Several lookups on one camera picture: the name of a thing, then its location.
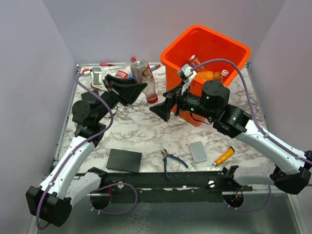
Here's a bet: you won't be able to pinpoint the orange utility knife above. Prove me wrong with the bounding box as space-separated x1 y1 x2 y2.
212 146 235 167

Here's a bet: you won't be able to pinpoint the small orange juice bottle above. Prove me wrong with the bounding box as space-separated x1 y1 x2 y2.
196 71 221 80

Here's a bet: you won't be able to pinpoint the grey metal tin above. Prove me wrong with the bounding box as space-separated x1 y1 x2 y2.
190 141 208 162

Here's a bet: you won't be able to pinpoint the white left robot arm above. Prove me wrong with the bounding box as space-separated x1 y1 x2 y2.
26 73 147 230

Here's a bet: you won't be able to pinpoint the black foam block left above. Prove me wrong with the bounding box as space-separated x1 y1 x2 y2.
81 92 97 102

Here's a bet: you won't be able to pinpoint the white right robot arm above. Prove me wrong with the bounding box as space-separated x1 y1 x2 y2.
150 80 312 195

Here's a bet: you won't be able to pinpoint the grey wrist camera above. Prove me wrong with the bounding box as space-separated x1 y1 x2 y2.
82 67 104 90
177 64 197 94

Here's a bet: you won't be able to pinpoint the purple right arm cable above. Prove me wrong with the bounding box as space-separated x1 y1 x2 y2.
192 58 312 212

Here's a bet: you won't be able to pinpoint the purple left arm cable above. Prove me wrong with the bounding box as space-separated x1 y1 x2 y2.
36 72 138 230

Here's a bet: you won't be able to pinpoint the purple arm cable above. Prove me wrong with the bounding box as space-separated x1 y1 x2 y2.
36 72 138 230
192 58 312 212

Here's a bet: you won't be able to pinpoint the blue handled pliers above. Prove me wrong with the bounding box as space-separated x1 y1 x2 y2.
160 149 189 181

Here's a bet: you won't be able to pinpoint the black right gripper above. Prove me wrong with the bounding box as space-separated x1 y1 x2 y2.
149 80 216 121

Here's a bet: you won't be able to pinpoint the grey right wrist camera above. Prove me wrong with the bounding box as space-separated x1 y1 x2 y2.
177 64 197 94

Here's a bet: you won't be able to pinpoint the orange plastic bin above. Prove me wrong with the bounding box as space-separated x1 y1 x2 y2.
160 25 251 127

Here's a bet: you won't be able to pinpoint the black foam pad front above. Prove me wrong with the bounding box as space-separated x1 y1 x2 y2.
106 149 142 173

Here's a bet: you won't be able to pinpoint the orange label slim bottle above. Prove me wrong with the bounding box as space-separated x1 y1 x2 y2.
187 54 205 71

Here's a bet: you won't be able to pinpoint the red cap clear bottle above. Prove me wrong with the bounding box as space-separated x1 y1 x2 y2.
130 59 158 103

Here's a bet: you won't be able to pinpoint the red screwdriver at back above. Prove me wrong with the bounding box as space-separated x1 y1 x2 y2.
99 63 116 67

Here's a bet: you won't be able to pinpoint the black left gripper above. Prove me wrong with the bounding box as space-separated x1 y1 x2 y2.
95 74 147 122

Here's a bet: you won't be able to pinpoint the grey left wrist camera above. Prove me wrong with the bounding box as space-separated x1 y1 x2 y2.
82 67 104 90

